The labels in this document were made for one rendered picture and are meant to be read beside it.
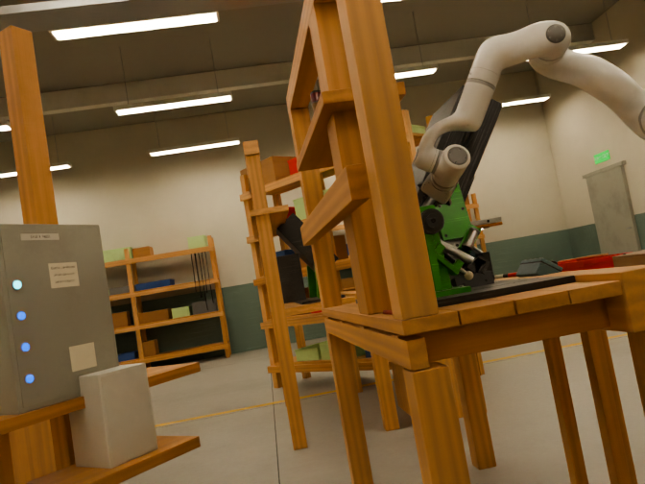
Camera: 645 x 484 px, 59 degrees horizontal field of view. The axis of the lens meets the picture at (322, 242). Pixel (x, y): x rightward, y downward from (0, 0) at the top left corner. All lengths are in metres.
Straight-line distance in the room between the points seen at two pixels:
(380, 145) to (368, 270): 0.48
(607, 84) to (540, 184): 10.65
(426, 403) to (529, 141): 11.39
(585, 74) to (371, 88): 0.72
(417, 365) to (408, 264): 0.23
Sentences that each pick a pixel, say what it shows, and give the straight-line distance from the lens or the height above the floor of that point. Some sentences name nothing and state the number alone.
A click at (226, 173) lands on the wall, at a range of 11.26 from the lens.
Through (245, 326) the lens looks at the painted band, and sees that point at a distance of 11.01.
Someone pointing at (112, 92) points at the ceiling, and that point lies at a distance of 9.73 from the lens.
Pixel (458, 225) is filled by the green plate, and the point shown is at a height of 1.12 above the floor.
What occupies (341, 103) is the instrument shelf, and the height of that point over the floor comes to 1.50.
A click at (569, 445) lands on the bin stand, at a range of 2.54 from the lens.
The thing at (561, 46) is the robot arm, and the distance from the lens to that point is 1.84.
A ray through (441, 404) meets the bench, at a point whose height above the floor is 0.68.
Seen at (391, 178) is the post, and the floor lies 1.21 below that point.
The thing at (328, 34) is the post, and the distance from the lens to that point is 1.88.
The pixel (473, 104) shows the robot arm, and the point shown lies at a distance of 1.82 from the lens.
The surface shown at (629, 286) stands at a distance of 1.58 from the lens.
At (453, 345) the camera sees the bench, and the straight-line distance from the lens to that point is 1.47.
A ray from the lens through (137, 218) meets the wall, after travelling 11.34.
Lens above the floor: 0.99
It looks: 4 degrees up
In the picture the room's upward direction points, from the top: 10 degrees counter-clockwise
